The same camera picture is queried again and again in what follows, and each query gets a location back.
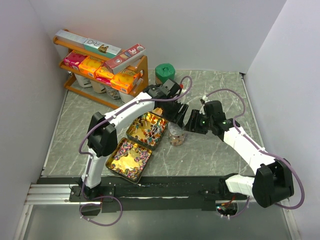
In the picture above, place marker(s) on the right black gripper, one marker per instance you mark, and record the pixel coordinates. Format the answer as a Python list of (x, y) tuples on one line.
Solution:
[(195, 115)]

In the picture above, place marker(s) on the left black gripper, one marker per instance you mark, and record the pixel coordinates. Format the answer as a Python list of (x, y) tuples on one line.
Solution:
[(176, 117)]

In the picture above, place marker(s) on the tin of pastel candies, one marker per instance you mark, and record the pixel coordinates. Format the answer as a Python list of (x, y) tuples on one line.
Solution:
[(158, 111)]

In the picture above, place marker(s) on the tin of round lollipops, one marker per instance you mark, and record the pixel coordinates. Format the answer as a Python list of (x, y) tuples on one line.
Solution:
[(147, 130)]

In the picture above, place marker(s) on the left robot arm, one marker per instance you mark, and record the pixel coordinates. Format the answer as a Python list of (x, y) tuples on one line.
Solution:
[(101, 137)]

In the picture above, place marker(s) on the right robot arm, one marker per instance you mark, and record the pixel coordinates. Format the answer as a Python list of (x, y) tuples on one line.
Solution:
[(272, 181)]

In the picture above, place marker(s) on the clear plastic cup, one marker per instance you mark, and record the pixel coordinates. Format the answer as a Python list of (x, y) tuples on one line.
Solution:
[(176, 134)]

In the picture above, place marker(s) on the green covered jar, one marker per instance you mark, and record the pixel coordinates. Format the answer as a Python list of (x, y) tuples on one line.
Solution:
[(164, 72)]

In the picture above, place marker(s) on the orange snack box right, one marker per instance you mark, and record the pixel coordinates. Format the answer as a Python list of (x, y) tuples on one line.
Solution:
[(125, 80)]

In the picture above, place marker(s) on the orange snack box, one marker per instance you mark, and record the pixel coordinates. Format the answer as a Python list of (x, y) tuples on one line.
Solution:
[(90, 65), (125, 80)]

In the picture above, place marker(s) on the tin of swirl lollipops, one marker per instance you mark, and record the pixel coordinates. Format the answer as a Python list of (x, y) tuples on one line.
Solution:
[(129, 160)]

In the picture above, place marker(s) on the orange wooden shelf rack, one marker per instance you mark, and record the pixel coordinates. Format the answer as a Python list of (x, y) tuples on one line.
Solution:
[(81, 84)]

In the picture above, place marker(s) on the red white long box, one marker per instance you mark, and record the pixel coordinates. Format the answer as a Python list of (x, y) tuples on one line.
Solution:
[(124, 59)]

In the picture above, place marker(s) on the yellow pink snack box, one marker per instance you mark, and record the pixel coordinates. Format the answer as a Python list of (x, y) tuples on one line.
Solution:
[(104, 75)]

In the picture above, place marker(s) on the white teal cat box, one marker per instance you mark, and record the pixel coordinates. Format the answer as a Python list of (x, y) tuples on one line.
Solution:
[(101, 48)]

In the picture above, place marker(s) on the orange snack box left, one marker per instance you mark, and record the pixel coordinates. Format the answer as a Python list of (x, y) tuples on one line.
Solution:
[(90, 65)]

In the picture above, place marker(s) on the grey long box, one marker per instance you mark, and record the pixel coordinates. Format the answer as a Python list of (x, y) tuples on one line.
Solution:
[(71, 38)]

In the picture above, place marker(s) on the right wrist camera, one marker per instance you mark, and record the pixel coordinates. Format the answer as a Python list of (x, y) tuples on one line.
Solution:
[(203, 100)]

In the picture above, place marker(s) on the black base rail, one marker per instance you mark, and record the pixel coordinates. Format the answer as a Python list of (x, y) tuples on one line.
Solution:
[(157, 193)]

